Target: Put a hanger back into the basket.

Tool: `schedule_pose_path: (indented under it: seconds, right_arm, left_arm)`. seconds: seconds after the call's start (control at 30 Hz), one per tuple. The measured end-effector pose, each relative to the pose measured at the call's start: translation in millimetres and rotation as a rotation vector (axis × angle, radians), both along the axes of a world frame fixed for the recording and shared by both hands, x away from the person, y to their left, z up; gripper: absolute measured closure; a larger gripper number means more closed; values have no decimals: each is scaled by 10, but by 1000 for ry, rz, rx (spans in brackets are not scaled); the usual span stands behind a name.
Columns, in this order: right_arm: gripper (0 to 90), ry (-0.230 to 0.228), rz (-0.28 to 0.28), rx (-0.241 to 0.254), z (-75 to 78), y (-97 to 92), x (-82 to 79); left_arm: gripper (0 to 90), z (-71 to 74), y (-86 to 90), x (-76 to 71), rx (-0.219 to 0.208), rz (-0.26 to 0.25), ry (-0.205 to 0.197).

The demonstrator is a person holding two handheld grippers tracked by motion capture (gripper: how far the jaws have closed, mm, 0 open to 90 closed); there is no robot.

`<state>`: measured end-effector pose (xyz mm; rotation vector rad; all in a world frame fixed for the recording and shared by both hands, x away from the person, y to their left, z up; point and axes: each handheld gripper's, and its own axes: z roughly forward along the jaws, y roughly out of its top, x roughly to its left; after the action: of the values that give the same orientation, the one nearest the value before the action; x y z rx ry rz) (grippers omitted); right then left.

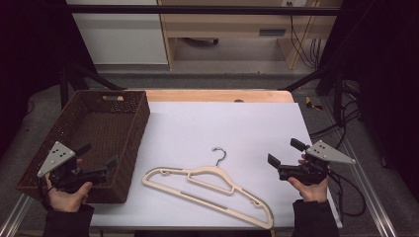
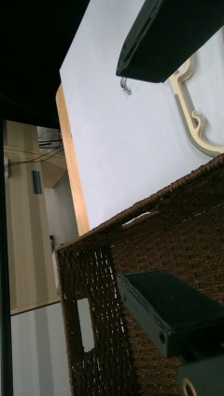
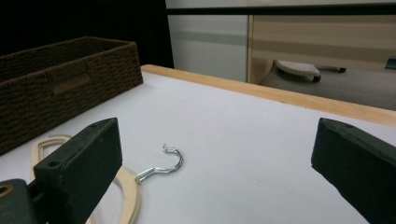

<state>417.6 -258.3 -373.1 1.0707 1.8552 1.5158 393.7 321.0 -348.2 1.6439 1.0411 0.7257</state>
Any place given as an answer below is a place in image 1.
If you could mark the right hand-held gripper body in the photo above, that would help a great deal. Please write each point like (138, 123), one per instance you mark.
(324, 154)

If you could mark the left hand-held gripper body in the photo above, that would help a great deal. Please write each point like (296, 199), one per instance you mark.
(56, 157)

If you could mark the brown woven basket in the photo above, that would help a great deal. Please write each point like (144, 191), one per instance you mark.
(133, 144)

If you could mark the beige clothes hanger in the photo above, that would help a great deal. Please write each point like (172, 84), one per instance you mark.
(207, 170)

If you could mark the person's right hand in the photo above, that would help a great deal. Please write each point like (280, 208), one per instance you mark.
(313, 193)

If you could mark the person's left hand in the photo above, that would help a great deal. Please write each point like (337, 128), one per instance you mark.
(67, 201)

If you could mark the yellow and black floor item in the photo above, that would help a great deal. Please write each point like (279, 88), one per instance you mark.
(311, 104)

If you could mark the white table sheet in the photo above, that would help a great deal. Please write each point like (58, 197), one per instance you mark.
(214, 131)

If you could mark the black metal stand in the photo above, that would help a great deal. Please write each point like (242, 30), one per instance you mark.
(82, 77)
(329, 79)

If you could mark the wooden table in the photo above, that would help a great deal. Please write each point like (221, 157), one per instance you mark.
(204, 95)

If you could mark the white cabinet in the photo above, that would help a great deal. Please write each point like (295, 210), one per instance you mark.
(122, 39)

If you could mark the light wooden desk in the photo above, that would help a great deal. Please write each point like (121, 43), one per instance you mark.
(224, 24)

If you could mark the aluminium rail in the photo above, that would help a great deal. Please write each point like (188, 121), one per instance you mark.
(365, 184)
(15, 217)

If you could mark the black horizontal frame bar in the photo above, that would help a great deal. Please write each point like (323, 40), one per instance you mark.
(197, 10)

